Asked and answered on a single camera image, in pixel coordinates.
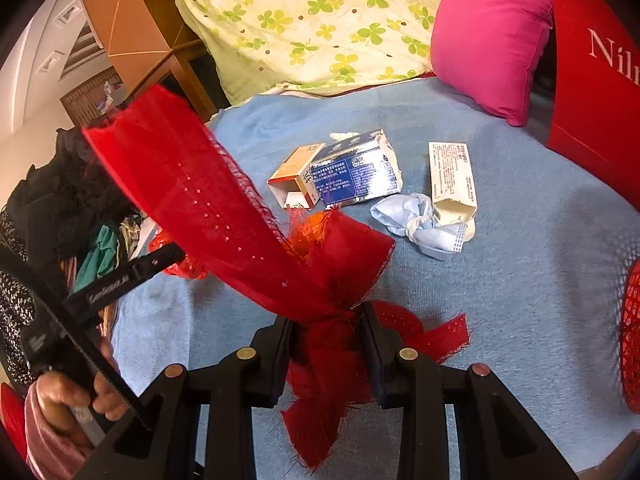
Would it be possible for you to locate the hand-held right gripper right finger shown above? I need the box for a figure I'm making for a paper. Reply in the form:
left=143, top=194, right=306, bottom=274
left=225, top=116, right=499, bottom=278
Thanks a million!
left=361, top=301, right=581, bottom=480

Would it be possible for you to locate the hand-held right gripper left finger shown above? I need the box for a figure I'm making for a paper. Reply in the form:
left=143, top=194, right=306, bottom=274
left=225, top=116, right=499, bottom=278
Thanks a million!
left=85, top=316, right=297, bottom=480

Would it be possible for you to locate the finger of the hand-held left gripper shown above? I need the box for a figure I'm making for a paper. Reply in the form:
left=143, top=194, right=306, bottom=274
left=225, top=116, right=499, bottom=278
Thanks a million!
left=65, top=246, right=187, bottom=318

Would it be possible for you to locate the red net bag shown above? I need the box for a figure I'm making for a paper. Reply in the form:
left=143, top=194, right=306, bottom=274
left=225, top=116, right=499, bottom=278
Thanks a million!
left=149, top=230, right=210, bottom=282

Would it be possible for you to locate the red mesh ribbon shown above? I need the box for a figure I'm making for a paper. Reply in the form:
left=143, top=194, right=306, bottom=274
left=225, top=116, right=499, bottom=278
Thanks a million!
left=82, top=85, right=472, bottom=472

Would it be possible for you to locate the orange white carton box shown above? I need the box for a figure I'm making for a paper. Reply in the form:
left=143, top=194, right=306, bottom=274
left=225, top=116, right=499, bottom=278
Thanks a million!
left=267, top=142, right=326, bottom=209

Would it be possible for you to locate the person's left forearm pink sleeve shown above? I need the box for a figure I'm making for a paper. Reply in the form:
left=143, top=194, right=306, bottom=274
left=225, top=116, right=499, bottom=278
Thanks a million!
left=24, top=385, right=93, bottom=480

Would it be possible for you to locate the person's left hand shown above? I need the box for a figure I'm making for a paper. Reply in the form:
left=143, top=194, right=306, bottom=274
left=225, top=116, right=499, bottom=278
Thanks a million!
left=35, top=340, right=126, bottom=421

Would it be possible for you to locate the teal garment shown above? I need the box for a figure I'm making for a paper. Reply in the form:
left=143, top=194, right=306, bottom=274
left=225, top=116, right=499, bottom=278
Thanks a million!
left=74, top=224, right=123, bottom=292

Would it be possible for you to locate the speckled black white garment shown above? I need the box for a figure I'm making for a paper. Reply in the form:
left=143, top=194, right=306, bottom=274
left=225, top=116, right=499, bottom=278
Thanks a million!
left=0, top=210, right=51, bottom=386

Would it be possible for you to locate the red cloth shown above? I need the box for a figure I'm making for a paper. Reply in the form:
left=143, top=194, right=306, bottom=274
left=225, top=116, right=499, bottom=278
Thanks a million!
left=0, top=382, right=27, bottom=463

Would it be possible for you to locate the black clothes pile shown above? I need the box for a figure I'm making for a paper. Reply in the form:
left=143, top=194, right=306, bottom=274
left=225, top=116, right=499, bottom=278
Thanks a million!
left=0, top=127, right=151, bottom=281

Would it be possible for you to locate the orange mesh scrap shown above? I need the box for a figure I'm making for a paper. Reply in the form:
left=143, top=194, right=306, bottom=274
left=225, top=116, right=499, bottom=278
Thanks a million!
left=284, top=210, right=343, bottom=261

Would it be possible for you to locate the crumpled blue face mask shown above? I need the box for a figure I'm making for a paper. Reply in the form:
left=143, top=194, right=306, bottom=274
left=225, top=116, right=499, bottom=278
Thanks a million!
left=370, top=192, right=468, bottom=261

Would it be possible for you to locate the light blue blanket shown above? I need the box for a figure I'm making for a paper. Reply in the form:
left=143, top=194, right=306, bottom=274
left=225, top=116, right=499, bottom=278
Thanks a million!
left=112, top=75, right=640, bottom=480

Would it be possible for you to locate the brown lattice panel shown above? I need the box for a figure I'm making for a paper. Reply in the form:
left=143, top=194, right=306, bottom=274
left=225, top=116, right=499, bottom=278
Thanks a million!
left=60, top=72, right=127, bottom=126

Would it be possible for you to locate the flattened blue foil carton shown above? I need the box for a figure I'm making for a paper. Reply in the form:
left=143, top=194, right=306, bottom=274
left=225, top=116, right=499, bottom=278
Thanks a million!
left=310, top=129, right=403, bottom=209

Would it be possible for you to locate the ceiling air vent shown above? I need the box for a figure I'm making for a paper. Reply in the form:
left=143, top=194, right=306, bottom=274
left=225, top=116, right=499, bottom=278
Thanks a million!
left=60, top=20, right=108, bottom=81

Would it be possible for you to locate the red mesh basket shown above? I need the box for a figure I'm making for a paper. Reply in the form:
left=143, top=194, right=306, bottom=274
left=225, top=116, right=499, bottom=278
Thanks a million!
left=617, top=257, right=640, bottom=406

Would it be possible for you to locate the brown wooden wardrobe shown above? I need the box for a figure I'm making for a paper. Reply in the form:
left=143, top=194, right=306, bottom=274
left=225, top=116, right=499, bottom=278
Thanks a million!
left=75, top=0, right=221, bottom=121

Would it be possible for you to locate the floral yellow green pillow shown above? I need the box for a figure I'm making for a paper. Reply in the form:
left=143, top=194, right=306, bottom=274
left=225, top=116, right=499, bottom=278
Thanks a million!
left=175, top=0, right=453, bottom=106

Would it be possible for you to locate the pink pillow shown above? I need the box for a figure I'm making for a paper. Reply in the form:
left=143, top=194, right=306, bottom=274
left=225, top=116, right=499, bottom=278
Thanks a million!
left=430, top=0, right=553, bottom=127

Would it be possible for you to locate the red bag with white print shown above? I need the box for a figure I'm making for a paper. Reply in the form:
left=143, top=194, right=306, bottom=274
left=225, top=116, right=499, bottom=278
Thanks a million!
left=542, top=0, right=640, bottom=196

